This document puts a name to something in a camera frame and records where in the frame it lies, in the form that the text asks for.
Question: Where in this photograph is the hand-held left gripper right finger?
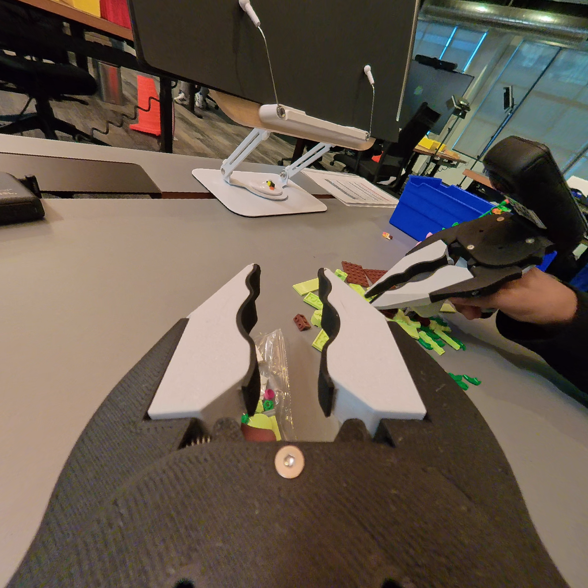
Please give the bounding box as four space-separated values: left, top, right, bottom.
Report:
317 267 428 428

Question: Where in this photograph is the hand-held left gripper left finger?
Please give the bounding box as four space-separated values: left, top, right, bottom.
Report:
147 263 262 435

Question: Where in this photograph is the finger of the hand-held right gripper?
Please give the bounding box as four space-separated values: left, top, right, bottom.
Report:
371 265 477 310
363 239 454 300

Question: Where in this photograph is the pile of toy bricks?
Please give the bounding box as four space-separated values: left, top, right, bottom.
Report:
293 269 482 392

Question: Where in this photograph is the person's right forearm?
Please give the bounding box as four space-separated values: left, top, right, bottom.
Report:
496 282 588 402

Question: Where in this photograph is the person's right hand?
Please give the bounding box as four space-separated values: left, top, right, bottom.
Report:
448 268 579 325

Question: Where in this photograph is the blue storage bin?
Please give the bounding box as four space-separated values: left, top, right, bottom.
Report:
390 175 557 273

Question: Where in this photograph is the small sealed bag of pieces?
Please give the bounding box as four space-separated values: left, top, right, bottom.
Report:
240 328 296 443

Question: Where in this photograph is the laminated paper sheet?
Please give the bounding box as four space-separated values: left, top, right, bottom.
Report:
301 168 400 207

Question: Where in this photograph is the black office chair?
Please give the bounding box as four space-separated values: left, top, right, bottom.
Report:
332 102 443 187
0 50 98 141

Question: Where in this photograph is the large black display screen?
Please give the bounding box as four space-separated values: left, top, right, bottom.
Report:
404 59 475 135

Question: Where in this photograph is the white monitor stand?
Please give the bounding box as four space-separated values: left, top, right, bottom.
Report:
192 0 378 217

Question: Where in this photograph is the black ribbed power brick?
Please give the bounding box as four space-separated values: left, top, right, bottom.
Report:
0 172 47 226

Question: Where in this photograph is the black monitor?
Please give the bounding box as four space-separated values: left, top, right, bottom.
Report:
128 0 421 144

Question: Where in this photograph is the orange ribbed cone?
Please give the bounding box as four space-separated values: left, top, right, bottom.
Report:
130 74 163 137

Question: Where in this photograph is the long wooden desk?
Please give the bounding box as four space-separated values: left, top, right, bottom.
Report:
18 0 138 43

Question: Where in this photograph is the grey desk cable hatch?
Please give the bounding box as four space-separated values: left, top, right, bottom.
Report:
0 153 162 199

